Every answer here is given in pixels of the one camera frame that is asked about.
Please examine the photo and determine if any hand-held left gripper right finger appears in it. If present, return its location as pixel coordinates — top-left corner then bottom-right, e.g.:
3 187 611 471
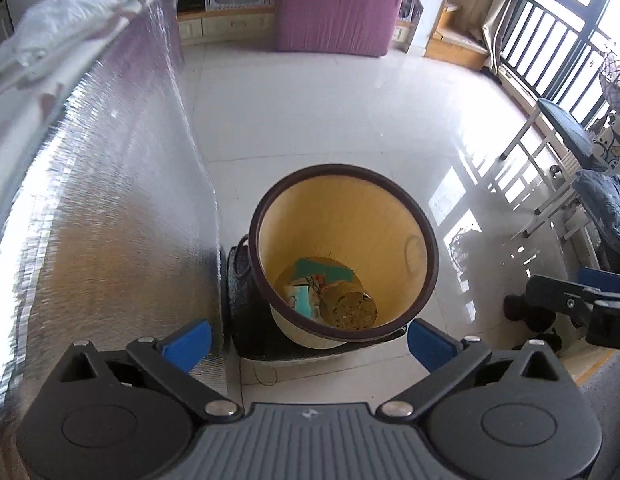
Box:
377 318 571 424

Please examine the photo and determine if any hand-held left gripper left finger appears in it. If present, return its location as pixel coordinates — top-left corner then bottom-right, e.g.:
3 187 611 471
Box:
56 319 243 424

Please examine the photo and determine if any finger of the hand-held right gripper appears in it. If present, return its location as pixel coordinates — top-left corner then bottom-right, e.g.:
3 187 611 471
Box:
524 274 620 349

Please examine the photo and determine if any yellow bin with brown rim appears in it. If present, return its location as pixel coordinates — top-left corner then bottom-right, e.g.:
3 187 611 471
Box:
247 162 441 351

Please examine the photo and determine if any black dumbbell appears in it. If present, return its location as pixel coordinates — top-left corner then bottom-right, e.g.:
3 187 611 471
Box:
504 292 563 352

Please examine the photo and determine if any blue plastic item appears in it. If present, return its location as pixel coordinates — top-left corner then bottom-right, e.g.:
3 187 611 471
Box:
576 266 620 292

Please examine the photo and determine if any blue denim cloth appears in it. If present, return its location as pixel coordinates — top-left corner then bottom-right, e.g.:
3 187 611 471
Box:
574 169 620 272

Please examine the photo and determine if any white and teal carton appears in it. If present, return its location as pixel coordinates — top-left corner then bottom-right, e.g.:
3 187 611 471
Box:
284 280 323 319

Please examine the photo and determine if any teal packet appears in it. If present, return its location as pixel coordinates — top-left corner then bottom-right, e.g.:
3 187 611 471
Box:
294 257 359 287

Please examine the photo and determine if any silver foil sheet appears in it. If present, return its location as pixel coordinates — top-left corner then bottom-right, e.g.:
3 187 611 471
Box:
0 0 229 480

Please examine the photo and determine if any black window railing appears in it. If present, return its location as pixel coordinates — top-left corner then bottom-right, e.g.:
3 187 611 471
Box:
498 0 620 128

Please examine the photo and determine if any wooden platform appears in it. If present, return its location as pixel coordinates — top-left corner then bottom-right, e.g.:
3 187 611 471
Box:
424 2 491 72

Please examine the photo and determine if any beige curtain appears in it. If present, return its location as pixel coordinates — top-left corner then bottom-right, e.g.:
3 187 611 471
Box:
482 0 548 70

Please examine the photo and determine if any low wooden drawer bench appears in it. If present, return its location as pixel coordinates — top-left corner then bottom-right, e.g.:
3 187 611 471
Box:
177 6 279 45

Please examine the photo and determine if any pink covered furniture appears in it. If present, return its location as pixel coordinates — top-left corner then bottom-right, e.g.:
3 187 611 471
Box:
274 0 411 59

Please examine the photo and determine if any white frame rack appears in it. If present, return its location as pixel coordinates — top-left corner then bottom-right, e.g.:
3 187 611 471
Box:
498 97 606 267

